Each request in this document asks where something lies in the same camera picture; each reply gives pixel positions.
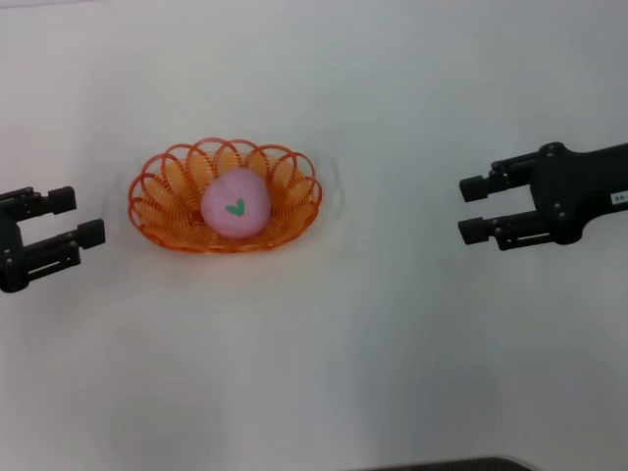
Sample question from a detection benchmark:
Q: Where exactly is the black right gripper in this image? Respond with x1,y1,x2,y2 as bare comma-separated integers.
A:
457,141,628,251

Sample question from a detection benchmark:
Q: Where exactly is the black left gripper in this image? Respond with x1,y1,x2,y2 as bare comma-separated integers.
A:
0,185,107,294

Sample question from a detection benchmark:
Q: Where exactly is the dark robot torso edge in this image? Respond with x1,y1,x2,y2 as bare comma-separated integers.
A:
352,455,534,471

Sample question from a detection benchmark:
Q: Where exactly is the orange woven plastic basket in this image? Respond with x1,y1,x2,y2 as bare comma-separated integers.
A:
128,136,324,255

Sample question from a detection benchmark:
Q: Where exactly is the pink plush peach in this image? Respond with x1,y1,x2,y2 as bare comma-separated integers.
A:
200,169,272,240

